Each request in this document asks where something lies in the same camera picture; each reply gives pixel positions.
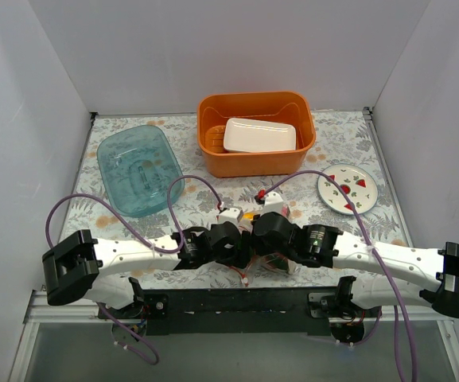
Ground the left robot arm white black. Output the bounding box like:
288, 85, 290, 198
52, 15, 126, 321
42, 222, 251, 318

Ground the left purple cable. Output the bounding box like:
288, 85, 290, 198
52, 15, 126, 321
45, 174, 226, 255

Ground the clear zip top bag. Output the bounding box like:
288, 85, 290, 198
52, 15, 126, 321
220, 207, 298, 287

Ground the yellow fake bell pepper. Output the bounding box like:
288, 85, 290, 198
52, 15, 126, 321
242, 212, 258, 221

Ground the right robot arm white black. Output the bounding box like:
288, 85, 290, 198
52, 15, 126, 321
252, 212, 459, 319

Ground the purple cable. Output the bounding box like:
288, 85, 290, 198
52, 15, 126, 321
259, 170, 419, 382
45, 174, 226, 255

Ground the watermelon pattern round plate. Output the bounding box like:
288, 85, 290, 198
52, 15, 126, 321
317, 164, 379, 215

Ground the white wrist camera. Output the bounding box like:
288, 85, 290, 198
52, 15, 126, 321
255, 189, 287, 216
217, 207, 243, 228

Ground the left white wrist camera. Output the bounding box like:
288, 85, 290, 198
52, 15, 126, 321
217, 207, 243, 228

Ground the orange plastic bin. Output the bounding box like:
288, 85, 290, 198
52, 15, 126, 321
196, 91, 316, 177

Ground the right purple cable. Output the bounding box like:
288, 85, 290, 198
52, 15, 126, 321
259, 170, 419, 382

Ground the teal transparent plastic tray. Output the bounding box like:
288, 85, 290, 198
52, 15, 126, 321
97, 125, 185, 218

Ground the white rectangular tray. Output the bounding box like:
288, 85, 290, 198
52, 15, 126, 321
223, 118, 297, 153

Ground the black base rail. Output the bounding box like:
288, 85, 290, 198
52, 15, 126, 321
97, 286, 377, 337

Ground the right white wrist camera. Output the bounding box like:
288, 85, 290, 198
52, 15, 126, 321
255, 189, 287, 216

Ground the floral table mat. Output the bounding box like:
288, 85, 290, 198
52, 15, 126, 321
56, 111, 417, 290

